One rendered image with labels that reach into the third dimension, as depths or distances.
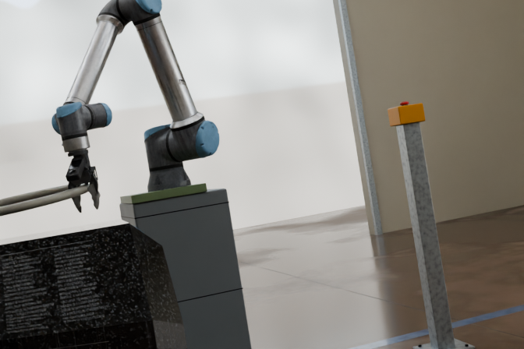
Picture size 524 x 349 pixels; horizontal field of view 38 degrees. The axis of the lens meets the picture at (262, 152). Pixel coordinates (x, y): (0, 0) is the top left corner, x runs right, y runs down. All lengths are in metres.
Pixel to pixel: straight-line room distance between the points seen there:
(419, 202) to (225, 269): 0.89
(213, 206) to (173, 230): 0.19
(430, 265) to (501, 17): 5.84
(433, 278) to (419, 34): 5.21
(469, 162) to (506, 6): 1.81
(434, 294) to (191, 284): 1.06
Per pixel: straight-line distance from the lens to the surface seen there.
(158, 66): 3.15
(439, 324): 3.50
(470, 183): 8.53
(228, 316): 3.26
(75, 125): 2.72
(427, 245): 3.43
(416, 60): 8.32
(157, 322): 2.01
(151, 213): 3.15
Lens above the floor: 0.95
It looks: level
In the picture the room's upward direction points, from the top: 9 degrees counter-clockwise
